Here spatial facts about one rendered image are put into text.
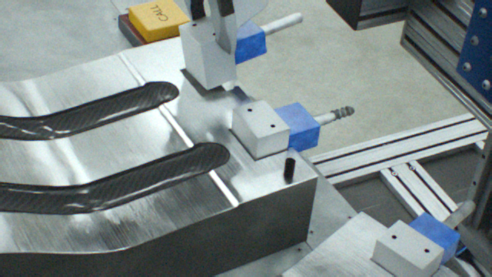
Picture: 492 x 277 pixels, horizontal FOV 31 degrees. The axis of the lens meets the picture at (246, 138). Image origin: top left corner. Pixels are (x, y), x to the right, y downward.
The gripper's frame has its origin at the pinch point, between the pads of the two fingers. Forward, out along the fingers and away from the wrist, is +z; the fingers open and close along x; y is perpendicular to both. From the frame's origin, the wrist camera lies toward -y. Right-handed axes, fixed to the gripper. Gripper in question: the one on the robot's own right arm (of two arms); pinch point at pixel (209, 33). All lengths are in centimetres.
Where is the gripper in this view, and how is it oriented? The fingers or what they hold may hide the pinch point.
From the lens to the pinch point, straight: 92.1
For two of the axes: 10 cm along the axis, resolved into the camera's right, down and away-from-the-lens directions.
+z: 1.1, 7.9, 6.1
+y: 8.6, -3.8, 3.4
